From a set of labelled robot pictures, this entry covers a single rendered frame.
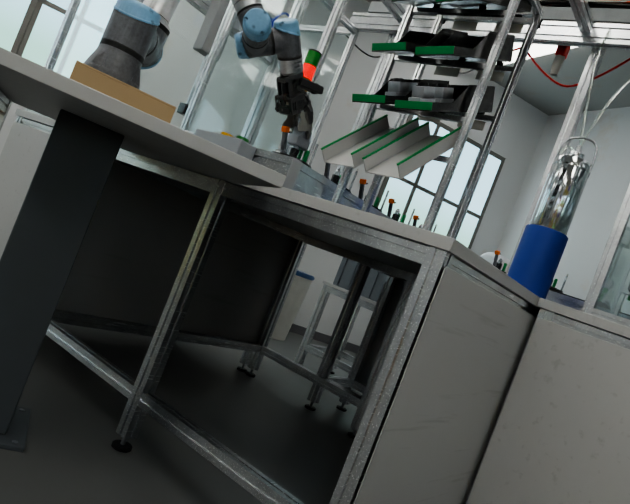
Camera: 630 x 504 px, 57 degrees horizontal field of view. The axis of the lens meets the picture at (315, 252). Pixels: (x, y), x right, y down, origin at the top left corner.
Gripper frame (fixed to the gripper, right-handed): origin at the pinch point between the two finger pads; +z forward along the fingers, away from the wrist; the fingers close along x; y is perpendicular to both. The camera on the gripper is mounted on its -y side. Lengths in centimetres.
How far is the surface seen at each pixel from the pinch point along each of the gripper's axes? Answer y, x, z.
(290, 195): 35.6, 28.0, 0.5
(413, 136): -7.1, 37.8, -3.1
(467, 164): -395, -146, 188
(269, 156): 23.0, 8.0, -1.8
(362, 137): -2.7, 22.4, -1.6
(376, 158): 8.6, 35.9, -1.6
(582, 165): -76, 65, 26
